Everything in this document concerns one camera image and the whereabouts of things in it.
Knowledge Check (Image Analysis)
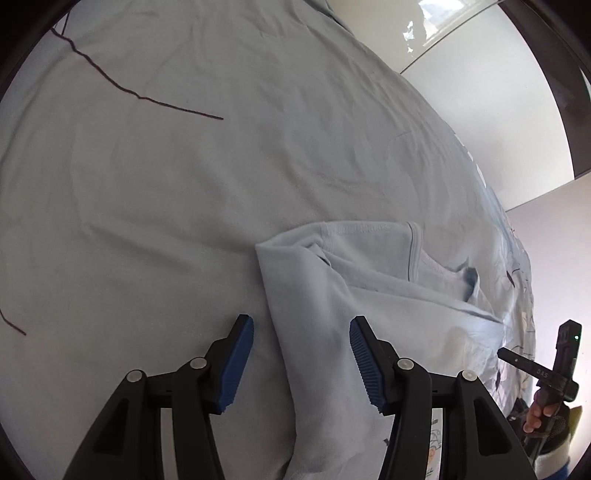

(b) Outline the light blue t-shirt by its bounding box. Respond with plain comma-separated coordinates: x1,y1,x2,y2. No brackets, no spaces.
256,221,515,479

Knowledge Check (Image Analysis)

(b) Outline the person's right hand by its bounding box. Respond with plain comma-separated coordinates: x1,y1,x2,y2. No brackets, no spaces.
523,390,560,434

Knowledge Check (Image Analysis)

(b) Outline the blue floral bed sheet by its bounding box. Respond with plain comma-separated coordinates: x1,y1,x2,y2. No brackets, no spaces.
1,1,535,479

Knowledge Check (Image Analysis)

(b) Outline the white black sliding wardrobe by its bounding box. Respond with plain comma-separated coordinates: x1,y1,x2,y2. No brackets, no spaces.
332,1,590,210

